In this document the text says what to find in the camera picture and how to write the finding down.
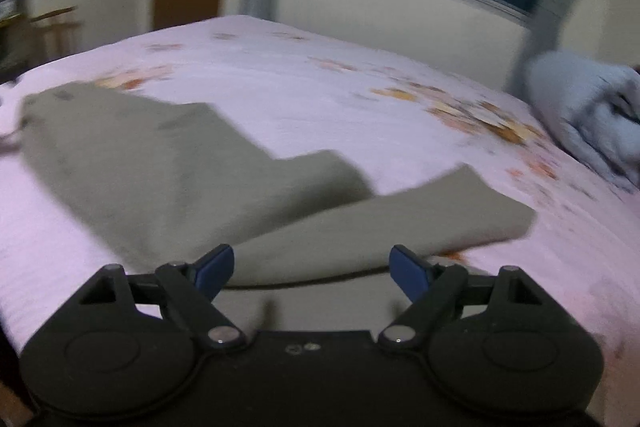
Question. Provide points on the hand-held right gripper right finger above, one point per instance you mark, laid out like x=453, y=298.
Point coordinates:
x=407, y=269

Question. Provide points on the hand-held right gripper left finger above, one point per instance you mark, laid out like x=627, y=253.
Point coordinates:
x=215, y=266

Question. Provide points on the grey pants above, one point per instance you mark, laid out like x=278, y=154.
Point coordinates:
x=150, y=167

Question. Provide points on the bed with pink floral sheet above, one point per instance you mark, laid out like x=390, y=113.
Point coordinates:
x=300, y=97

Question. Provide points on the rolled light blue quilt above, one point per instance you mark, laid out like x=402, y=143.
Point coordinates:
x=585, y=107

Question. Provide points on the wooden chair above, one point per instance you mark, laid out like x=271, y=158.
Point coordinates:
x=57, y=29

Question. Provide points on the dark screen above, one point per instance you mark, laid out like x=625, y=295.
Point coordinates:
x=11, y=22

